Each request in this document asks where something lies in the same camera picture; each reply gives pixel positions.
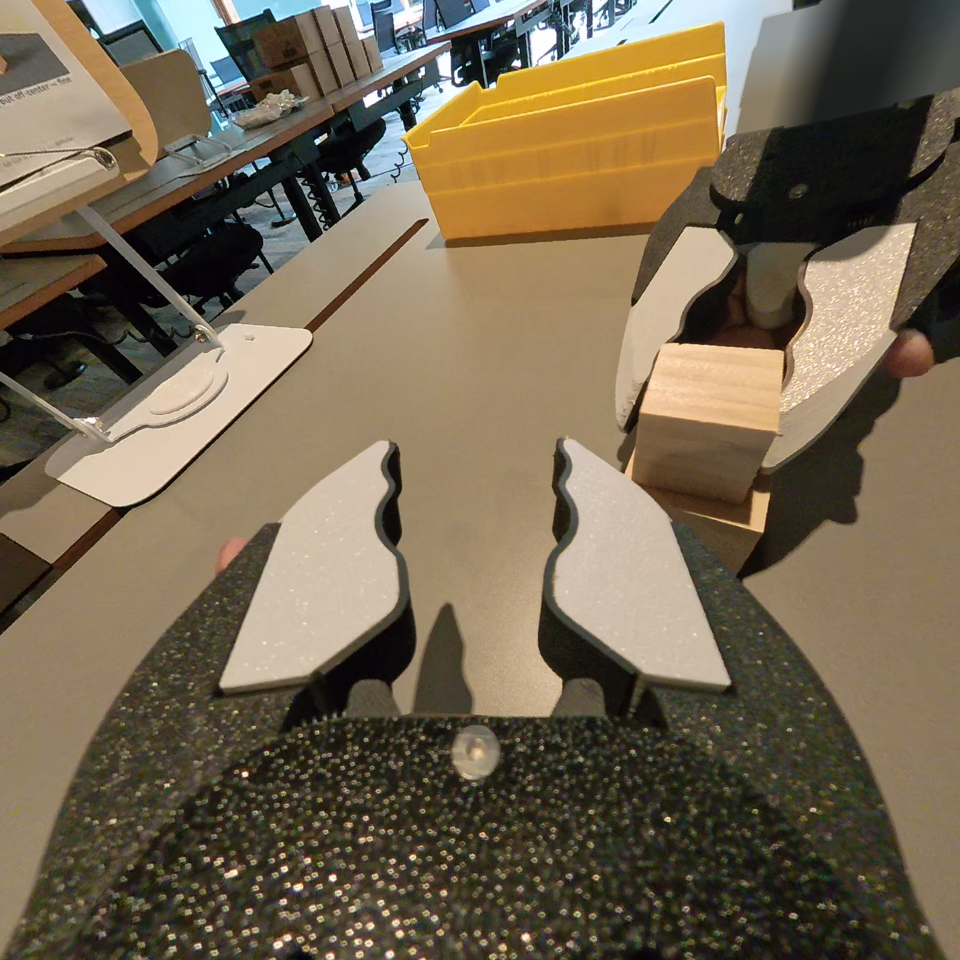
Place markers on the wooden cube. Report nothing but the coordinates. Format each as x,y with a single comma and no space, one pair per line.
712,525
705,420

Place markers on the wooden desk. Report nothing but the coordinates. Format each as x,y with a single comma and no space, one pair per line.
285,127
405,67
45,285
480,22

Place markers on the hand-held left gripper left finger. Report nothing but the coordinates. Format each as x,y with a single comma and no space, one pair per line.
315,585

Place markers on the stack of cardboard boxes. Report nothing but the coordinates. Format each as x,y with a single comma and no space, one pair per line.
315,45

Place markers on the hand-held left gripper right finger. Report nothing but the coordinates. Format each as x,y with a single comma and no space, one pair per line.
637,592

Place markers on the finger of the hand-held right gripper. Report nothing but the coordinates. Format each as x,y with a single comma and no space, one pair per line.
667,300
847,322

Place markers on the tan wooden clipboard board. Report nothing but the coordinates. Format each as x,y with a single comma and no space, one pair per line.
150,142

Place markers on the white plastic bag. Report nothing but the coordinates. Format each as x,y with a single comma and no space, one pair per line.
266,109

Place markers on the person's right hand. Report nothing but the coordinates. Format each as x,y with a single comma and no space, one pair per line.
909,356

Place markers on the yellow plastic bin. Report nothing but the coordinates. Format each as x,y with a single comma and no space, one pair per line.
570,214
615,52
570,146

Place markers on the tan rounded board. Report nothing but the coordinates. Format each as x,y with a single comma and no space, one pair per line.
172,97

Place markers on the person's left hand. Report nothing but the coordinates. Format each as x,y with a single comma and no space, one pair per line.
231,553

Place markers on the black mesh office chair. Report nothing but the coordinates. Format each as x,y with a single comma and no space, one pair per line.
240,49

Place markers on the white paper sheet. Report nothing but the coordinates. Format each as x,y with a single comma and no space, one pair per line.
67,105

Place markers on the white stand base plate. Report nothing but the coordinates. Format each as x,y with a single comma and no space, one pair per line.
187,435

